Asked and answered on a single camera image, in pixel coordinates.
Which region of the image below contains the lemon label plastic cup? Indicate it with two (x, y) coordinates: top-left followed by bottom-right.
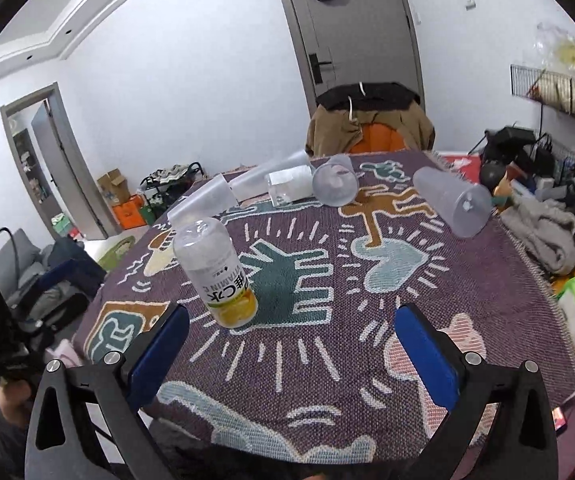
(173, 218), (258, 330)

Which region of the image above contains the frosted cup far right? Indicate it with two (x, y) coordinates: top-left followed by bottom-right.
(412, 167), (493, 238)

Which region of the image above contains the frosted cup far left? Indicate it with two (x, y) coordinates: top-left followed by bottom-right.
(167, 174), (238, 229)

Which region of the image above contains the frosted cup centre open mouth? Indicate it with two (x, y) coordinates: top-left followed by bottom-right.
(312, 154), (359, 207)

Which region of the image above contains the long frosted cup back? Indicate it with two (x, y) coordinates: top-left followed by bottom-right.
(229, 150), (310, 203)

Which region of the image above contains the clear cup white label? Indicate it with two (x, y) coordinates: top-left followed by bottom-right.
(266, 165), (313, 207)

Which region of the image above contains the person's hand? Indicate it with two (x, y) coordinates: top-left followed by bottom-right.
(0, 380), (32, 428)

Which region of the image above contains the green slipper mat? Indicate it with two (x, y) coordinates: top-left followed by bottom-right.
(97, 236), (135, 272)

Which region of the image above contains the purple patterned woven table cloth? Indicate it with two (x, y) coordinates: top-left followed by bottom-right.
(74, 151), (575, 465)

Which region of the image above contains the grey knitted cloth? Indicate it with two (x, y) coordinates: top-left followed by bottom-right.
(500, 197), (575, 275)

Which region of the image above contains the grey interior side door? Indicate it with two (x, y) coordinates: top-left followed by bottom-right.
(0, 82), (121, 240)

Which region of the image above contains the black shoe rack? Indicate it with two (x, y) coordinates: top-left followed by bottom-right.
(138, 162), (206, 219)

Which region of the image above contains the cardboard box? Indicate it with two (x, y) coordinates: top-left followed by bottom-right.
(96, 168), (131, 206)

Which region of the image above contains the black haired doll figure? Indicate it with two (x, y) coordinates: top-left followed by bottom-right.
(478, 160), (512, 208)

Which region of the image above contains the orange chair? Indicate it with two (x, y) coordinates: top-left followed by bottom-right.
(349, 124), (408, 154)

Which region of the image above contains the brown jacket on chair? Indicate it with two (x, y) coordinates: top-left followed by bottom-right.
(305, 103), (436, 157)

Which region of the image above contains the black garment on chair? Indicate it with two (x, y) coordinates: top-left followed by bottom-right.
(317, 82), (421, 112)

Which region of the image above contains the clear plastic bag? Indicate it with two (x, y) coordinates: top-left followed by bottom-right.
(534, 22), (575, 77)

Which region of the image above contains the grey entrance door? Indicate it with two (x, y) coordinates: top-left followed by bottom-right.
(281, 0), (424, 112)

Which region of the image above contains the black wire desk basket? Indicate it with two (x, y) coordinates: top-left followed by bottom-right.
(531, 133), (575, 185)

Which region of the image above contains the black wire wall basket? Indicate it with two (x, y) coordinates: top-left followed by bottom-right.
(510, 64), (575, 117)

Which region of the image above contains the black door handle lock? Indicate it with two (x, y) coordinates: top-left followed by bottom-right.
(308, 53), (332, 84)

